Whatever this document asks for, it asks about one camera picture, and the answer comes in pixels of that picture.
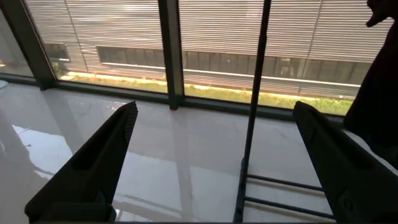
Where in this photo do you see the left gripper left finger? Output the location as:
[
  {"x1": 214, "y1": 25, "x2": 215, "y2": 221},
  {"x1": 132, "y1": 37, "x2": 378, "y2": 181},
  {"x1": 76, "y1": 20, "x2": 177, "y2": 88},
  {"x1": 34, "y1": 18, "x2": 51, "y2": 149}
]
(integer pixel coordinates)
[{"x1": 24, "y1": 100, "x2": 139, "y2": 223}]

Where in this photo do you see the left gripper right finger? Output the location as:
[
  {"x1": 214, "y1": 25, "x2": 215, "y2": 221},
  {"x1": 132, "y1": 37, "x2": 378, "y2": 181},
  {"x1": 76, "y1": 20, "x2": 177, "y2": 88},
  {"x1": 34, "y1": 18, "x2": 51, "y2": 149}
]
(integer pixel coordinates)
[{"x1": 292, "y1": 100, "x2": 398, "y2": 224}]

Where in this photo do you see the black garment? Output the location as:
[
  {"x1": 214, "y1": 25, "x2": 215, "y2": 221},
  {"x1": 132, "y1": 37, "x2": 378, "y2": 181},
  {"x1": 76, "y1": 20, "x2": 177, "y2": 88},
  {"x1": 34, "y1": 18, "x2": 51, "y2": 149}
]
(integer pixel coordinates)
[{"x1": 343, "y1": 0, "x2": 398, "y2": 170}]

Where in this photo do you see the black clothes rack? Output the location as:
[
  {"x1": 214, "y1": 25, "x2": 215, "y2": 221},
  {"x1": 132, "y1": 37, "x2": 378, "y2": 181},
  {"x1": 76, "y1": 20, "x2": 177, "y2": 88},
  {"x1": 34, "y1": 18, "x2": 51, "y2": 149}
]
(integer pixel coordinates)
[{"x1": 233, "y1": 0, "x2": 336, "y2": 223}]

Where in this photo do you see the window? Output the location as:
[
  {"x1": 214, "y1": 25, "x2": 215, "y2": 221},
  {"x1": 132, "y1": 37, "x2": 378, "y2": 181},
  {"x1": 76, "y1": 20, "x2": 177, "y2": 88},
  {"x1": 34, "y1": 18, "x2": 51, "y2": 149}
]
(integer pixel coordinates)
[{"x1": 0, "y1": 0, "x2": 394, "y2": 123}]

